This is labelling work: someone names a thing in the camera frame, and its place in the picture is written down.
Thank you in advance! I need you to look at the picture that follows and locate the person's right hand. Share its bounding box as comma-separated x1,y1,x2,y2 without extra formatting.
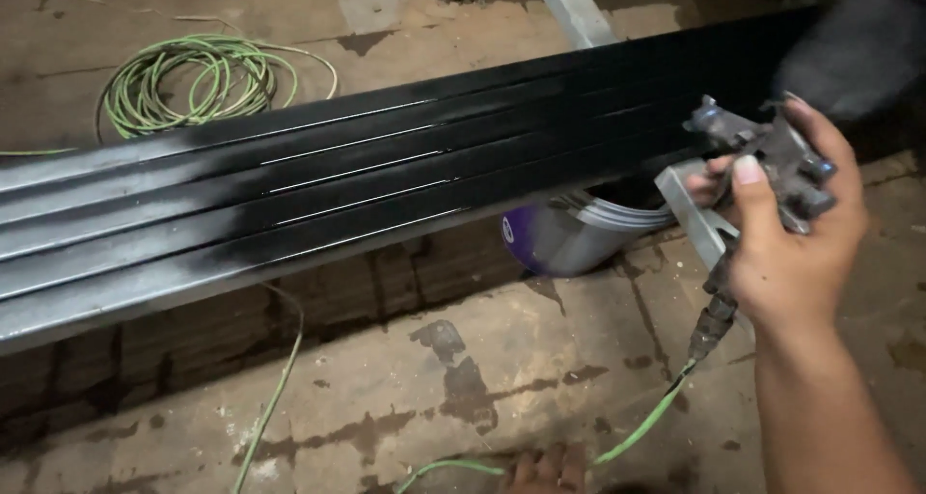
683,92,869,330

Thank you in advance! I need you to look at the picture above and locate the grey metal spray gun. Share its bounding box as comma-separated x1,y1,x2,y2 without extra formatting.
682,95,840,365

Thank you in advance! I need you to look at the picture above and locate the clear face shield purple edge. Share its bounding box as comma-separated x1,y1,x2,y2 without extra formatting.
501,186,677,278

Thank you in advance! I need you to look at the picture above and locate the black spray gun paint cup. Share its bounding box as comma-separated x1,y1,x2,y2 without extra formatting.
770,0,926,155

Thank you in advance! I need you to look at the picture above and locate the person's bare foot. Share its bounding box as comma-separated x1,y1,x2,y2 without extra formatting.
505,443,588,494

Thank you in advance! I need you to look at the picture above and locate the grey metal support bar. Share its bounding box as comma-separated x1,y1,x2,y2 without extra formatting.
540,0,755,336

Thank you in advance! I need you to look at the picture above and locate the black painted steel square tube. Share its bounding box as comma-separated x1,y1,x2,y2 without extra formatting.
0,96,717,300
0,38,790,223
0,9,818,191
0,136,713,356
0,67,775,260

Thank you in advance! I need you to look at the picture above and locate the green spray gun air hose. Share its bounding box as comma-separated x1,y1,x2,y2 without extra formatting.
394,360,699,494

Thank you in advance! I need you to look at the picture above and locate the loose pale green hose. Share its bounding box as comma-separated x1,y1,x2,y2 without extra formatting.
230,283,306,494

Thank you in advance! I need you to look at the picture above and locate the coiled green hose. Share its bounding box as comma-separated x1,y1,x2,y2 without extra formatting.
0,34,340,156

